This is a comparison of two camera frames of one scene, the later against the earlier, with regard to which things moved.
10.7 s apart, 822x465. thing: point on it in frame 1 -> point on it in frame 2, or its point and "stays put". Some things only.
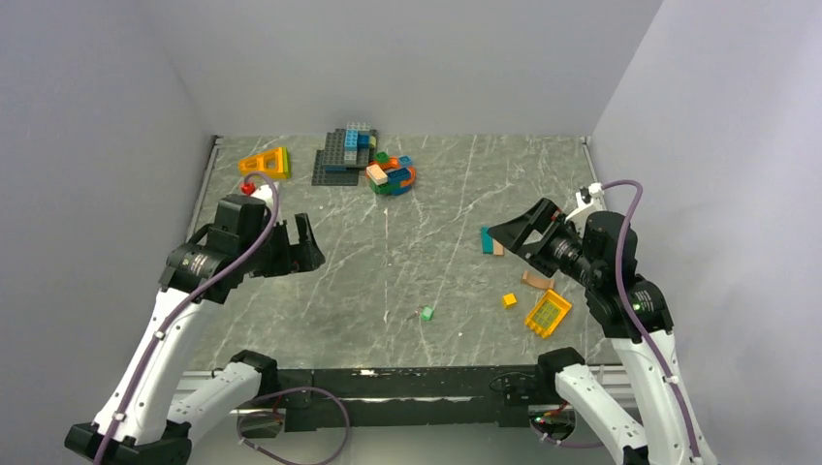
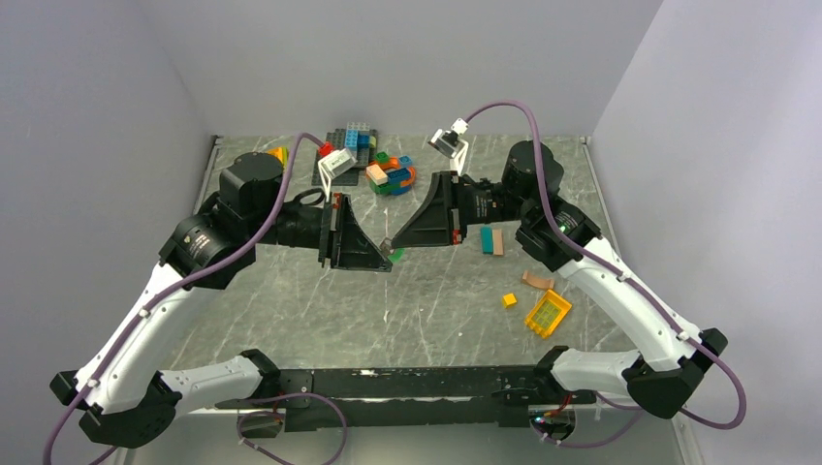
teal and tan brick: [489, 244] stays put
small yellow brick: [509, 300] stays put
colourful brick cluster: [391, 174] stays put
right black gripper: [513, 232] -> [443, 219]
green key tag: [427, 313] -> [395, 258]
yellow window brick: [547, 315] stays put
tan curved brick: [541, 283] stays put
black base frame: [412, 397] stays put
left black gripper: [304, 256] -> [343, 241]
